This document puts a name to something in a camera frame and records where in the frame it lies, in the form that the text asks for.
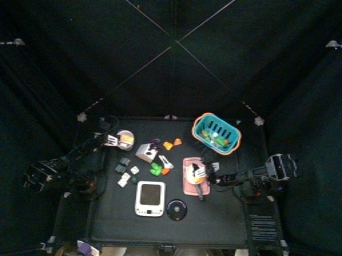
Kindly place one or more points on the dark green toy piece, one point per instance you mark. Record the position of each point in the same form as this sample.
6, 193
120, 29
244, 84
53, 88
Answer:
134, 180

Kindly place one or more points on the small orange toy block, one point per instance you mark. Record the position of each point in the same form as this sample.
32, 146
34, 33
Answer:
166, 171

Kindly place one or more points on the white label plate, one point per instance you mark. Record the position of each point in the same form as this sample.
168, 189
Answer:
264, 228

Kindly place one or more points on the orange toy piece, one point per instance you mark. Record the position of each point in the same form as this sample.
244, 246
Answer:
168, 145
178, 141

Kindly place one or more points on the grey cube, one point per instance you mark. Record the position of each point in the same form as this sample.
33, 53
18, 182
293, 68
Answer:
125, 161
121, 169

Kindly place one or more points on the metal frame bracket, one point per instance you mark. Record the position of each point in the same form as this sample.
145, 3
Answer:
170, 117
18, 42
82, 116
259, 121
333, 44

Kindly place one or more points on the pink tray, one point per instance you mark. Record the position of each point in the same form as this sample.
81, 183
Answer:
189, 186

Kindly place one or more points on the purple and white object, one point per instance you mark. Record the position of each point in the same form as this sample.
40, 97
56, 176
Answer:
85, 248

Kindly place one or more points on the black round disc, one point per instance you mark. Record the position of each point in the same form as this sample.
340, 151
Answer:
177, 209

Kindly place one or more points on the white toy tablet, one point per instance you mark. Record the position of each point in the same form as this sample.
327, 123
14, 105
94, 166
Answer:
150, 198

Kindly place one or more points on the teal basket with orange rim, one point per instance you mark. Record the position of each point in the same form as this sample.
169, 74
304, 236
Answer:
217, 133

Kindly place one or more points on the white cube with purple top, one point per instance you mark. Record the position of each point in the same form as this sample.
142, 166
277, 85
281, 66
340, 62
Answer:
148, 152

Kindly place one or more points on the small white cube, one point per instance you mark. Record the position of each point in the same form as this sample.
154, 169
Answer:
122, 182
134, 170
126, 176

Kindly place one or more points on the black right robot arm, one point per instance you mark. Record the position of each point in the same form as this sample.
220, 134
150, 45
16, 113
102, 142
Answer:
268, 171

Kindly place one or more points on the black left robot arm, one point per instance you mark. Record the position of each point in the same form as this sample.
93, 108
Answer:
58, 165

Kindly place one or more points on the green toy vegetable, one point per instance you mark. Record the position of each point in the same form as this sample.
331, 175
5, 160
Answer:
220, 140

